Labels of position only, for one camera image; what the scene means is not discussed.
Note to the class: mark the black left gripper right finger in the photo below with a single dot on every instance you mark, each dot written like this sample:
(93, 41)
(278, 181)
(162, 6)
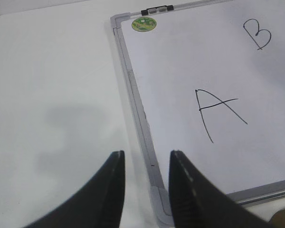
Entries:
(197, 203)

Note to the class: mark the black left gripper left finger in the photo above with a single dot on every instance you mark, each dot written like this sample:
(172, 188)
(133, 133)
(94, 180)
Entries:
(98, 204)

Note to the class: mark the round green magnet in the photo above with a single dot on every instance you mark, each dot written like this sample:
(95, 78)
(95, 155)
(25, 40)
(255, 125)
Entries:
(144, 24)

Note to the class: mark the white board with grey frame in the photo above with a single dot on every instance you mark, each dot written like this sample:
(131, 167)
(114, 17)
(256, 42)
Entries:
(209, 80)

